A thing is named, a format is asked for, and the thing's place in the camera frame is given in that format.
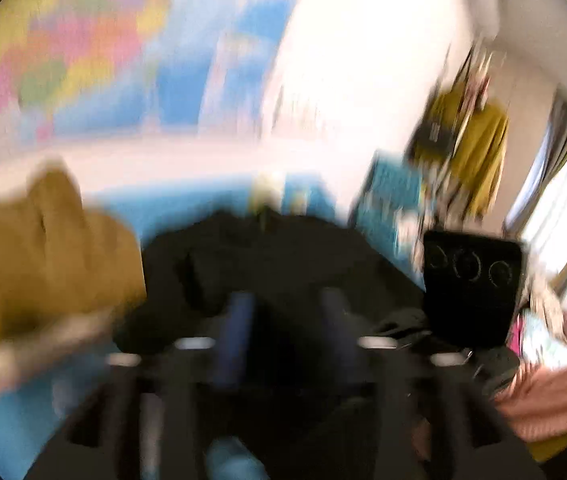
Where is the person's right forearm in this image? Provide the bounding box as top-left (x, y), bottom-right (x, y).
top-left (493, 347), bottom-right (567, 448)

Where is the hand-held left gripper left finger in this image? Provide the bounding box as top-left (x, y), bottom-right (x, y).
top-left (28, 292), bottom-right (259, 480)

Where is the colourful wall map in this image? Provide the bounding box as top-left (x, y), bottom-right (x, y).
top-left (0, 0), bottom-right (314, 141)

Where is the bright window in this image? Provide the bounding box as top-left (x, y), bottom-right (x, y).
top-left (508, 130), bottom-right (567, 311)

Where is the black hanging bag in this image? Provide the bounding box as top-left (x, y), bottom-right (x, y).
top-left (408, 120), bottom-right (457, 166)

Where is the black garment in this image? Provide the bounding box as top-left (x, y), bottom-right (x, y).
top-left (113, 210), bottom-right (519, 396)

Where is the teal perforated rack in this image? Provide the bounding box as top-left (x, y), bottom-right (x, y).
top-left (353, 152), bottom-right (429, 271)

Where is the hanging yellow-green garment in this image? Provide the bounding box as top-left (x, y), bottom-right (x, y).
top-left (443, 80), bottom-right (511, 216)

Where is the pale printed pillow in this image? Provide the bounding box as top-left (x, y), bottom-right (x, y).
top-left (250, 170), bottom-right (287, 208)

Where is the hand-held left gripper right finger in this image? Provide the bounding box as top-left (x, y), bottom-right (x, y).
top-left (318, 287), bottom-right (544, 480)

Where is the olive jacket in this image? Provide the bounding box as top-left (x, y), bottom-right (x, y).
top-left (0, 160), bottom-right (148, 403)

